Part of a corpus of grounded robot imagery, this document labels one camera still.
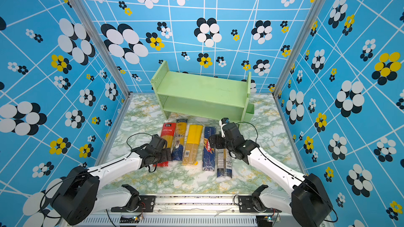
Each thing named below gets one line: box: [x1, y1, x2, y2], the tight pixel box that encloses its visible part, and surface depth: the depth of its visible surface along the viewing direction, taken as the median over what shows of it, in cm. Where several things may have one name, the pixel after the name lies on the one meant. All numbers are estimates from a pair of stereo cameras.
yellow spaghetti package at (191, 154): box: [182, 124, 204, 165], surface depth 92 cm
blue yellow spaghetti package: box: [171, 118, 188, 162], surface depth 95 cm
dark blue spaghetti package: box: [203, 126, 217, 172], surface depth 88 cm
